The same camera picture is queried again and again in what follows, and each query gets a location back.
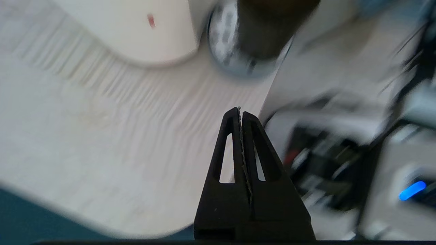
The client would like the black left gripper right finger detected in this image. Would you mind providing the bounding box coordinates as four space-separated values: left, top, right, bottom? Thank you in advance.
240 111 316 240

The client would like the blue round perforated drip tray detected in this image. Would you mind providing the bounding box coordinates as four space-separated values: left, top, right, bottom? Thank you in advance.
207 0 294 78

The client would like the large white water dispenser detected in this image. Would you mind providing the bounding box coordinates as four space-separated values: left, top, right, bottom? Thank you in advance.
51 0 202 66

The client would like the grey robot base chassis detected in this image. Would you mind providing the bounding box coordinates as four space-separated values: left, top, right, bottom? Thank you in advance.
262 78 436 240

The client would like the teal sofa bench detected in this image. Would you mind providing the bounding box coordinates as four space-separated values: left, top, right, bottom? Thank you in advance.
0 188 195 245

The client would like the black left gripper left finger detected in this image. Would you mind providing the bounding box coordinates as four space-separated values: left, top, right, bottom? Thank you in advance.
193 107 253 240

